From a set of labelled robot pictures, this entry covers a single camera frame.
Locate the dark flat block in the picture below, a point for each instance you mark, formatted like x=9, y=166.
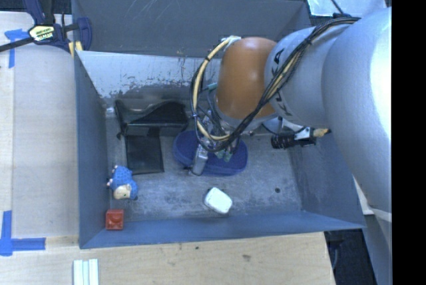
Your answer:
x=144, y=154

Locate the grey metal bin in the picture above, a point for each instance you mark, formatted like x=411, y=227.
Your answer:
x=266, y=197

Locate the red cube block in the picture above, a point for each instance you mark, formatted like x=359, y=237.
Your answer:
x=114, y=219

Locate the white rounded block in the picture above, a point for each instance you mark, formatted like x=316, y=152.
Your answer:
x=218, y=200

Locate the pale wood board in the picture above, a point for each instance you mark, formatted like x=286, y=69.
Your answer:
x=43, y=144

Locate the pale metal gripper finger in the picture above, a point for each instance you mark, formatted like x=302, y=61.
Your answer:
x=204, y=160
x=196, y=160

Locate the black cylinder on white bracket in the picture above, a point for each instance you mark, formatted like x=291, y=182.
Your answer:
x=282, y=140

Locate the blue oval dish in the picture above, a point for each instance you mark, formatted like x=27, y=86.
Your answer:
x=186, y=150

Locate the blue toy sheep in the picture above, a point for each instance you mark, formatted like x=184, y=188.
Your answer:
x=124, y=182

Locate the black curved plastic tray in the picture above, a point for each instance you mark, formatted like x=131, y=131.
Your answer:
x=159, y=115

